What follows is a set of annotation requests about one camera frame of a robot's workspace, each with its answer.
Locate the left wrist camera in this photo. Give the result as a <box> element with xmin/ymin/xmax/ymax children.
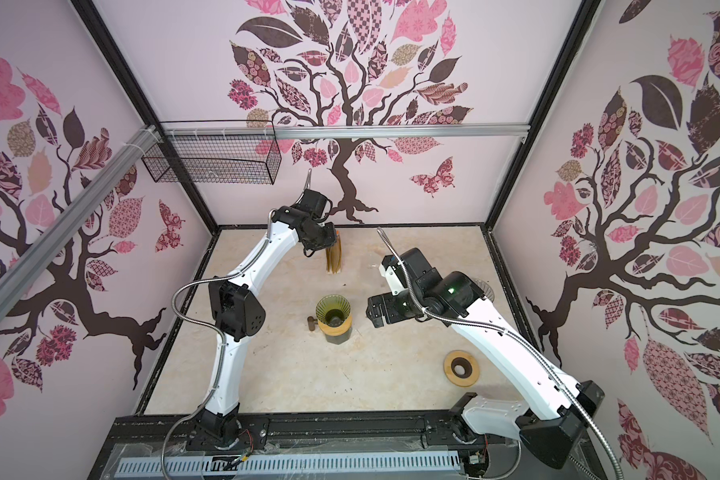
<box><xmin>295</xmin><ymin>188</ymin><xmax>333</xmax><ymax>222</ymax></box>

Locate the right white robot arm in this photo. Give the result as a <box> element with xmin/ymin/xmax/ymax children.
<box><xmin>366</xmin><ymin>266</ymin><xmax>604</xmax><ymax>469</ymax></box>

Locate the right metal conduit cable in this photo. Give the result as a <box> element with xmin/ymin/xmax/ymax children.
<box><xmin>376</xmin><ymin>226</ymin><xmax>628</xmax><ymax>480</ymax></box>

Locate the black wire basket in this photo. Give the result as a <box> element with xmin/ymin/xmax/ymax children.
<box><xmin>141</xmin><ymin>120</ymin><xmax>283</xmax><ymax>185</ymax></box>

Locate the metal conduit cable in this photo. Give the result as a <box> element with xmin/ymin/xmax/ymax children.
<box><xmin>376</xmin><ymin>226</ymin><xmax>628</xmax><ymax>480</ymax></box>
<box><xmin>160</xmin><ymin>169</ymin><xmax>313</xmax><ymax>480</ymax></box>

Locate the aluminium rail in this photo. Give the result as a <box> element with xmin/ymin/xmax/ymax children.
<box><xmin>0</xmin><ymin>126</ymin><xmax>158</xmax><ymax>322</ymax></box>
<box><xmin>265</xmin><ymin>123</ymin><xmax>530</xmax><ymax>140</ymax></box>

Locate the aluminium rail back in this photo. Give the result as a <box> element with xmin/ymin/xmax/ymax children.
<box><xmin>265</xmin><ymin>123</ymin><xmax>530</xmax><ymax>140</ymax></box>

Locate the wooden ring holder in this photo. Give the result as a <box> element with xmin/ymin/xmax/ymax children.
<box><xmin>318</xmin><ymin>318</ymin><xmax>352</xmax><ymax>338</ymax></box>
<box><xmin>443</xmin><ymin>350</ymin><xmax>480</xmax><ymax>388</ymax></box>

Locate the left metal conduit cable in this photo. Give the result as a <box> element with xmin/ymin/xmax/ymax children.
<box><xmin>160</xmin><ymin>169</ymin><xmax>313</xmax><ymax>480</ymax></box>

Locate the aluminium rail left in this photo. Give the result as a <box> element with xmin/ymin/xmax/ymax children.
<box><xmin>0</xmin><ymin>126</ymin><xmax>158</xmax><ymax>322</ymax></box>

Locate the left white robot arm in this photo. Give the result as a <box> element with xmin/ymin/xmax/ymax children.
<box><xmin>190</xmin><ymin>188</ymin><xmax>337</xmax><ymax>450</ymax></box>

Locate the white cable duct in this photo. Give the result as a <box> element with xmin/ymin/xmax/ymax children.
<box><xmin>113</xmin><ymin>451</ymin><xmax>462</xmax><ymax>479</ymax></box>

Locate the green glass dripper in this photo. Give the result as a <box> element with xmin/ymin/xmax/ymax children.
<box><xmin>316</xmin><ymin>294</ymin><xmax>351</xmax><ymax>328</ymax></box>

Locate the grey glass carafe mug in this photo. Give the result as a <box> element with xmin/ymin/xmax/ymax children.
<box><xmin>307</xmin><ymin>316</ymin><xmax>352</xmax><ymax>344</ymax></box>

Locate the black base frame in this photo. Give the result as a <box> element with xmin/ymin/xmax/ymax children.
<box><xmin>89</xmin><ymin>394</ymin><xmax>588</xmax><ymax>479</ymax></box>

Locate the coffee filter pack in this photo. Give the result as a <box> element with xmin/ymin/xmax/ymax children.
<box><xmin>325</xmin><ymin>234</ymin><xmax>342</xmax><ymax>274</ymax></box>

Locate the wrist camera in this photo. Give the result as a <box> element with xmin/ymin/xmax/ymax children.
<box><xmin>379</xmin><ymin>248</ymin><xmax>441</xmax><ymax>295</ymax></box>
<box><xmin>295</xmin><ymin>188</ymin><xmax>333</xmax><ymax>222</ymax></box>

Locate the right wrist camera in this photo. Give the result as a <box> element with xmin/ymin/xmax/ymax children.
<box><xmin>379</xmin><ymin>248</ymin><xmax>441</xmax><ymax>295</ymax></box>

